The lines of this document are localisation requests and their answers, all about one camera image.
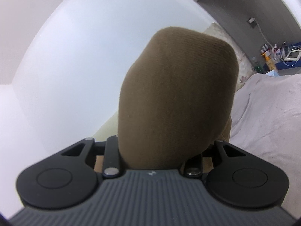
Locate brown hoodie sweatshirt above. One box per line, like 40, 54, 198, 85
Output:
94, 27, 239, 174

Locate white bed sheet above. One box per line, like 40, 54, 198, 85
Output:
230, 74, 301, 218

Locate cream quilted mattress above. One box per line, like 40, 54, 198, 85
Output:
92, 22, 258, 144

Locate bottles on blue shelf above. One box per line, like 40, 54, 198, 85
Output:
260, 44, 290, 73

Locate white charger cable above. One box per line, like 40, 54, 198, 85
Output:
255, 19, 274, 49

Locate grey wall charger plug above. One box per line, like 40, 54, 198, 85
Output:
247, 17, 257, 28

